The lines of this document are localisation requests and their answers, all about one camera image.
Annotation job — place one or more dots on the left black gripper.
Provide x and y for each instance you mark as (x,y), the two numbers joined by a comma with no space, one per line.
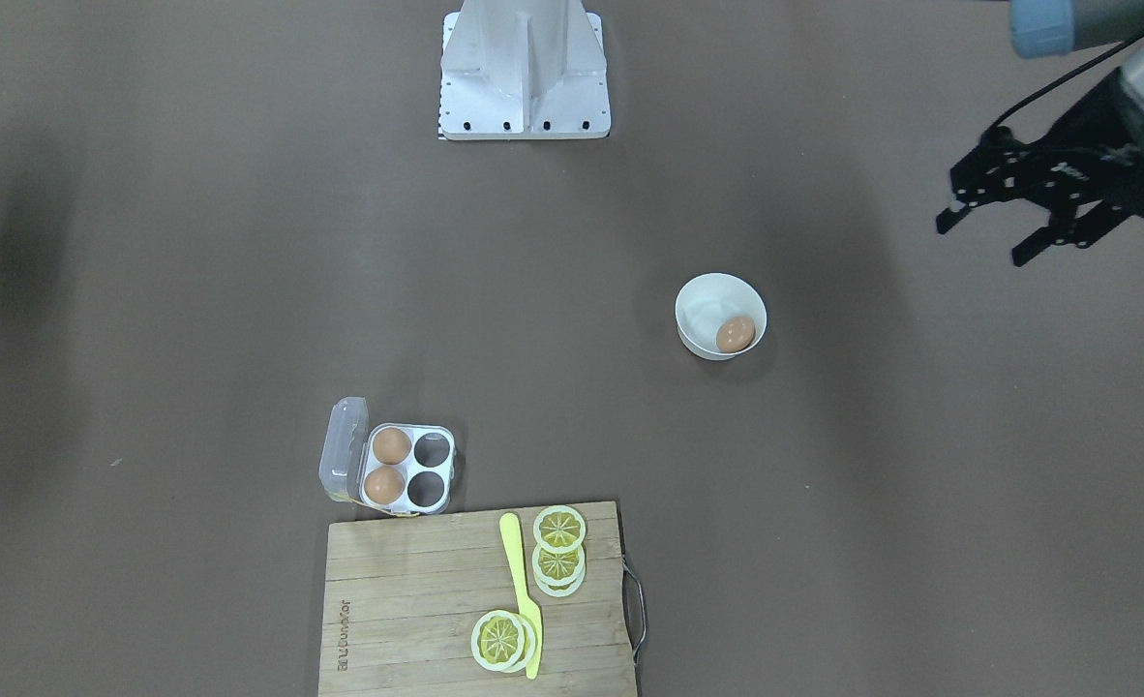
(1135,190)

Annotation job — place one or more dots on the brown egg from bowl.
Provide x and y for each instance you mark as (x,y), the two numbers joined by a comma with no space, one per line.
(735,335)

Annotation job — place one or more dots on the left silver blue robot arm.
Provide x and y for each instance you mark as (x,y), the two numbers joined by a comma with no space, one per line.
(1046,28)

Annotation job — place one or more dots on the clear plastic egg box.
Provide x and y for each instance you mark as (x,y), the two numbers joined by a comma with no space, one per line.
(346,458)

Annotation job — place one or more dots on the brown egg in box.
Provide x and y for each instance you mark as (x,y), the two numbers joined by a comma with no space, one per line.
(390,445)
(383,485)

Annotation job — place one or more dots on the white ceramic bowl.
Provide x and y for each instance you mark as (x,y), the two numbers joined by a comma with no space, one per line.
(705,302)

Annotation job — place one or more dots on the yellow plastic knife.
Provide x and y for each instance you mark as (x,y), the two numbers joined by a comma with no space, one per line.
(510,530)

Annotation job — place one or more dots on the lemon slice near knife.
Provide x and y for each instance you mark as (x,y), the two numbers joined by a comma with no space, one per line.
(503,641)

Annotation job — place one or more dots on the wooden cutting board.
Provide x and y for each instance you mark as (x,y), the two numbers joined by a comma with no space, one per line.
(401,598)

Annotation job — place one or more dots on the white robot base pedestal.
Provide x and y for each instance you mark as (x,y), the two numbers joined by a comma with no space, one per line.
(523,70)

